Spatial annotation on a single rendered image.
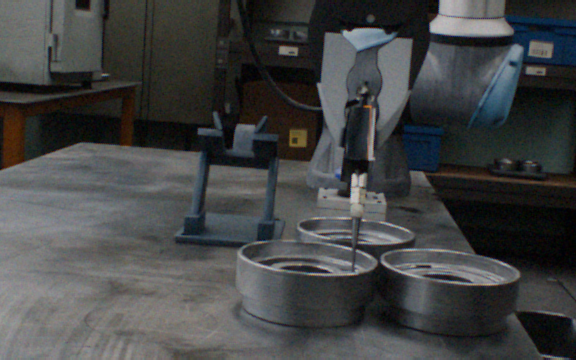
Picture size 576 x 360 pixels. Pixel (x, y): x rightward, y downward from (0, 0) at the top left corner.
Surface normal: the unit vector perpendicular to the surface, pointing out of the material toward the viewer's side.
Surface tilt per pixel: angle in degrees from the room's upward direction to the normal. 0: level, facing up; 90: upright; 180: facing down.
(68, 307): 0
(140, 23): 90
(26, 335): 0
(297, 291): 90
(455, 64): 99
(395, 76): 90
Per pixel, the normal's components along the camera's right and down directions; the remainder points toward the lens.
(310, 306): 0.05, 0.15
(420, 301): -0.52, 0.09
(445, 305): -0.20, 0.13
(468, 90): -0.35, 0.26
